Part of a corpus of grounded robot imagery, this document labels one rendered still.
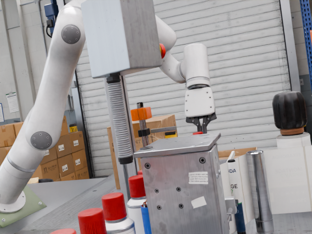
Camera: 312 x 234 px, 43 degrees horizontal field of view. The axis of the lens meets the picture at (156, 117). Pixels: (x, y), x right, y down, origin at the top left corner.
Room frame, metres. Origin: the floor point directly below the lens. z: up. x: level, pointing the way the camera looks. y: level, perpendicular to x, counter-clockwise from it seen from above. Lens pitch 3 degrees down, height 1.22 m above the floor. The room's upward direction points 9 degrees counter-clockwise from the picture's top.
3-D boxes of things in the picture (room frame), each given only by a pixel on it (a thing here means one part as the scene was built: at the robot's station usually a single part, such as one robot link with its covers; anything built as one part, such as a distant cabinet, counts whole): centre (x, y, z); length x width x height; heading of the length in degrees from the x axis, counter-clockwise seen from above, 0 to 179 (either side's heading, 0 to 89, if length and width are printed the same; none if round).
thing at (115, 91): (0.92, 0.08, 1.18); 0.04 x 0.04 x 0.21
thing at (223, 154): (2.00, -0.34, 0.85); 0.30 x 0.26 x 0.04; 163
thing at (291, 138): (1.04, -0.35, 1.03); 0.09 x 0.09 x 0.30
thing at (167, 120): (1.79, 0.06, 0.99); 0.30 x 0.24 x 0.27; 166
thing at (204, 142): (0.61, -0.03, 1.14); 0.14 x 0.11 x 0.01; 163
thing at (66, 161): (5.13, 1.60, 0.57); 1.20 x 0.85 x 1.14; 163
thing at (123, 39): (0.97, 0.05, 1.38); 0.17 x 0.10 x 0.19; 38
